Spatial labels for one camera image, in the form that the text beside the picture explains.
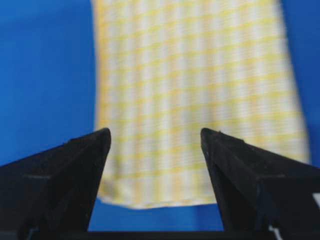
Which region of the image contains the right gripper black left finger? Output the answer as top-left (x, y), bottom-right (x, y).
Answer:
top-left (0, 128), bottom-right (111, 240)

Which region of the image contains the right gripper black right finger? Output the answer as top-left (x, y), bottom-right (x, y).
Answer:
top-left (200, 128), bottom-right (320, 240)

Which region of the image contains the yellow checked towel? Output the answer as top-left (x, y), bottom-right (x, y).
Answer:
top-left (91, 0), bottom-right (310, 209)

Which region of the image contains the blue table cloth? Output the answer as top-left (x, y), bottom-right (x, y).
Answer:
top-left (0, 0), bottom-right (320, 231)

